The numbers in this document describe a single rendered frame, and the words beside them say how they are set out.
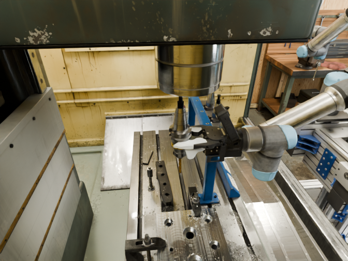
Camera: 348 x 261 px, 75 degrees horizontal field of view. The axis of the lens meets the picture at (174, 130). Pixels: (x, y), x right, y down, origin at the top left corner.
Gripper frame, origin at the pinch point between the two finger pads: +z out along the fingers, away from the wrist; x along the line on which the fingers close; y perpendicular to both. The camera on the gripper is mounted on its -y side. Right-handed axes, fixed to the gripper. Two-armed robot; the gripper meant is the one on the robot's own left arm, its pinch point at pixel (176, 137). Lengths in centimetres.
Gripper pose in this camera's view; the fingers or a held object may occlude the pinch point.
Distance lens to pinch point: 64.6
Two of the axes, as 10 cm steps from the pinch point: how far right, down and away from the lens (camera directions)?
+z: -9.9, 0.5, -1.0
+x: -1.1, -5.4, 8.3
